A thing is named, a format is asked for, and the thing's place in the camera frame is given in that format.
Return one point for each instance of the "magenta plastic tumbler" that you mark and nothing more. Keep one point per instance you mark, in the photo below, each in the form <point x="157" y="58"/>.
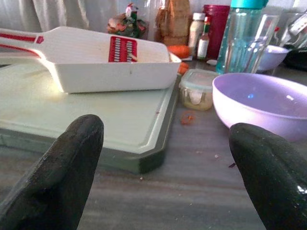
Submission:
<point x="217" y="28"/>

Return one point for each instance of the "white cap spice jar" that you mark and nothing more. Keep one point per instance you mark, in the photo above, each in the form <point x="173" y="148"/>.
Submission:
<point x="196" y="30"/>

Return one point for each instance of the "brown bread bag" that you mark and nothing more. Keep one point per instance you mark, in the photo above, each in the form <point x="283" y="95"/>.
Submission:
<point x="173" y="22"/>

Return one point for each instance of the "orange carrot peel scrap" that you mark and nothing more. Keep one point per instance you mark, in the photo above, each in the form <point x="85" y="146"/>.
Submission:
<point x="187" y="118"/>

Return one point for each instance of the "purple plastic bowl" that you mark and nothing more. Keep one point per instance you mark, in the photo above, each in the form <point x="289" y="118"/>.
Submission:
<point x="261" y="100"/>

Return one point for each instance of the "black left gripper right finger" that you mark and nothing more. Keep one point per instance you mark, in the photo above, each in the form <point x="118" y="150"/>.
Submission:
<point x="271" y="172"/>

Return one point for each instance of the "white cutting board grey rim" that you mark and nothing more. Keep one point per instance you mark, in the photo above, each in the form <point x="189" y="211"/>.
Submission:
<point x="79" y="112"/>

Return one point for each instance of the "small clear lidded food container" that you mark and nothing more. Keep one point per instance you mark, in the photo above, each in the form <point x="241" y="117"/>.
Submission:
<point x="196" y="92"/>

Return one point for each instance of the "black appliance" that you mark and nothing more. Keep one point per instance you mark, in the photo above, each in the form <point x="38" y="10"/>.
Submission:
<point x="296" y="57"/>

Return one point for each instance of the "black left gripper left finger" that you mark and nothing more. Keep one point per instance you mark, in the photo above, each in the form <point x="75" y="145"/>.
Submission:
<point x="57" y="177"/>

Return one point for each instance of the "small hot sauce bottle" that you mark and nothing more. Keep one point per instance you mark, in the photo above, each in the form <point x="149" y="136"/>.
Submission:
<point x="204" y="43"/>

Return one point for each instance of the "teal clear water bottle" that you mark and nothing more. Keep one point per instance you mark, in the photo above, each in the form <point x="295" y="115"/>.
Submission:
<point x="239" y="38"/>

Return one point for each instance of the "white curtain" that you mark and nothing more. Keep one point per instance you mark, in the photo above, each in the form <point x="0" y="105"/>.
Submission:
<point x="48" y="14"/>

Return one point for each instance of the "clear drinking glass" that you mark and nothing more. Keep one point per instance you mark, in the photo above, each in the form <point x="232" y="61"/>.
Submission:
<point x="261" y="45"/>

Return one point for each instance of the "colourful floral ornament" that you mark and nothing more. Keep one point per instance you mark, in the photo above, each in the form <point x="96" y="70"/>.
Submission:
<point x="127" y="24"/>

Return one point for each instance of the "white red mandoline slicer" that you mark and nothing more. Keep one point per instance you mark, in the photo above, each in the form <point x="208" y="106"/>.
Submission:
<point x="100" y="62"/>

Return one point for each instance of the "small pale purple bowl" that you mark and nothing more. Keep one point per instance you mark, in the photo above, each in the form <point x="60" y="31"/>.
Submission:
<point x="273" y="57"/>

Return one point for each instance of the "orange carrot piece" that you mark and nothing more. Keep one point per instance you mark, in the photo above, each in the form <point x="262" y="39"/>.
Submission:
<point x="183" y="67"/>

